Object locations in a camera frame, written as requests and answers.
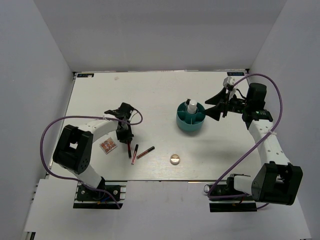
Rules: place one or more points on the dark table logo sticker left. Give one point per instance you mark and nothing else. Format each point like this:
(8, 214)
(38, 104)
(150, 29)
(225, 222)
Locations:
(85, 75)

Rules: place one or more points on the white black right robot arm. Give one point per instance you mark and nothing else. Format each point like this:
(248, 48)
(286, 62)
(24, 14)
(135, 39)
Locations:
(278, 181)

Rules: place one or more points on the round beige eyeshadow compact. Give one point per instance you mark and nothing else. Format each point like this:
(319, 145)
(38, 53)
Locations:
(174, 159)

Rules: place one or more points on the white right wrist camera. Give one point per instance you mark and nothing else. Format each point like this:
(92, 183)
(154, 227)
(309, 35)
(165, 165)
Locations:
(228, 83)

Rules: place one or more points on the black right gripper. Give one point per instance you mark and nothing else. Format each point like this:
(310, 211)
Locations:
(218, 100)

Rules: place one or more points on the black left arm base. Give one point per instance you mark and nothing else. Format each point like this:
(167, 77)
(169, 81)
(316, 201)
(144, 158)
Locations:
(88, 199)

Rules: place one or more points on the dark table logo sticker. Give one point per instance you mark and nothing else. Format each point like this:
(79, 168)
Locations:
(85, 75)
(236, 73)

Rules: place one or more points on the square eyeshadow palette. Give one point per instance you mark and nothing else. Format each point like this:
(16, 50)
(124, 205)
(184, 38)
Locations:
(108, 145)

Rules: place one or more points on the brown lip gloss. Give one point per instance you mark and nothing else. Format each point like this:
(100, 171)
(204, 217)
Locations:
(145, 152)

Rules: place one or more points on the teal round organizer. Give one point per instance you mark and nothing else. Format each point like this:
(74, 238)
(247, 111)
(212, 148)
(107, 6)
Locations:
(190, 122)

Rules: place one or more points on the red lip gloss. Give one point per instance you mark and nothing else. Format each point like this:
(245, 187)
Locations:
(134, 156)
(129, 149)

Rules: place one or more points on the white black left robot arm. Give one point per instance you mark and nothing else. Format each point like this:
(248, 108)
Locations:
(74, 148)

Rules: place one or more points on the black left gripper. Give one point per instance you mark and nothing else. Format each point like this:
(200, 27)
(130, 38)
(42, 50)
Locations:
(123, 138)

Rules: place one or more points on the dark table logo sticker right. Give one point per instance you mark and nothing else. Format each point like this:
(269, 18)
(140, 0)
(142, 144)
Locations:
(236, 73)

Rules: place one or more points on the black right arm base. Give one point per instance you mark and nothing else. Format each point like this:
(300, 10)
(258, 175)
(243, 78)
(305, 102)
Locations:
(225, 198)

